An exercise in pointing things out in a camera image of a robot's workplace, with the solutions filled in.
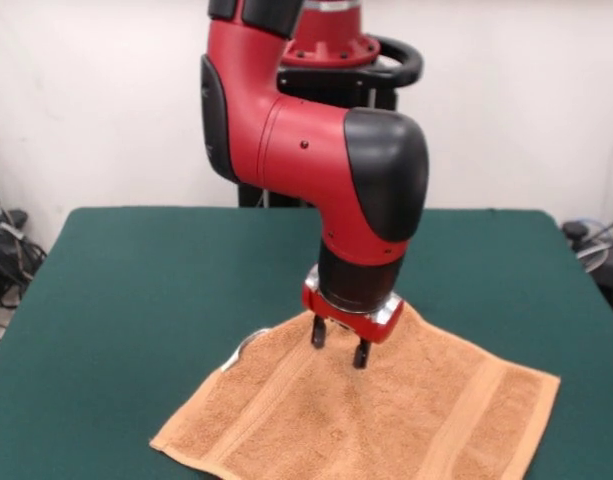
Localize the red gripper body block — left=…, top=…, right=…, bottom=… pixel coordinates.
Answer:
left=300, top=279, right=406, bottom=346

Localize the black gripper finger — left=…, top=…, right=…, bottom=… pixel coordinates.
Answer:
left=309, top=312, right=329, bottom=350
left=352, top=338, right=373, bottom=371

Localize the tan terry towel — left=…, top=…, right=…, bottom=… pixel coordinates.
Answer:
left=149, top=299, right=562, bottom=480

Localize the dark green table cloth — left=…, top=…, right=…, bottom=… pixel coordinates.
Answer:
left=0, top=206, right=613, bottom=480

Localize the grey round base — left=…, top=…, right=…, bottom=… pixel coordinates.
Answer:
left=575, top=238, right=611, bottom=274

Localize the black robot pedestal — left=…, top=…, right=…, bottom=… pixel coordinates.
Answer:
left=237, top=32, right=425, bottom=209

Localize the black floor cable tangle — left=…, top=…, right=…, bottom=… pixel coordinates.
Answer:
left=0, top=159, right=48, bottom=311

